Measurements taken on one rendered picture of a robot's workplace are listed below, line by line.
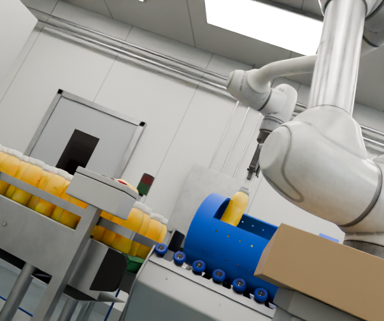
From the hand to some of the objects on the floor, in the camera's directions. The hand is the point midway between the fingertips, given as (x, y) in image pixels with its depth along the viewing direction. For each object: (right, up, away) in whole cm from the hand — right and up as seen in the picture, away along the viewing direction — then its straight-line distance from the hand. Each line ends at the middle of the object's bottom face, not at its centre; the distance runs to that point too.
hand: (249, 182), depth 162 cm
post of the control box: (-94, -96, -41) cm, 140 cm away
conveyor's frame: (-144, -85, +9) cm, 168 cm away
